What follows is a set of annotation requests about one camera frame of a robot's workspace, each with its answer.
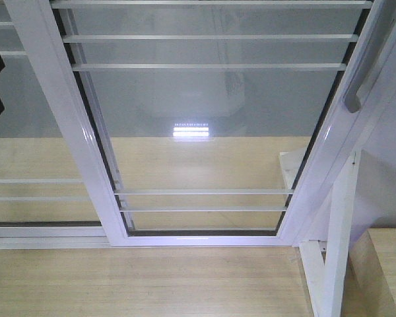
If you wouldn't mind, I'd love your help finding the white framed transparent sliding door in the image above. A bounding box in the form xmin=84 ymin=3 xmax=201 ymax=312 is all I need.
xmin=5 ymin=1 xmax=386 ymax=248

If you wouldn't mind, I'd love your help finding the white wooden support bracket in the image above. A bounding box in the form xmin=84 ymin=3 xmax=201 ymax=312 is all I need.
xmin=296 ymin=151 xmax=361 ymax=316

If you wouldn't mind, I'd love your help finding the white fixed door frame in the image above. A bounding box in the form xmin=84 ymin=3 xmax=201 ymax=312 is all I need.
xmin=0 ymin=1 xmax=396 ymax=249

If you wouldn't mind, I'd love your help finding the fixed transparent glass panel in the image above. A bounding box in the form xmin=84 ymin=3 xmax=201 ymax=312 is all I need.
xmin=0 ymin=1 xmax=98 ymax=224

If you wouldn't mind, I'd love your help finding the light wooden side table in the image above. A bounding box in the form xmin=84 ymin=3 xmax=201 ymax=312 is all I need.
xmin=341 ymin=228 xmax=396 ymax=316

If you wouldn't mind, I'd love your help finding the grey metal door handle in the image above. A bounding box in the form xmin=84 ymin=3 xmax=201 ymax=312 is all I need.
xmin=343 ymin=1 xmax=396 ymax=113

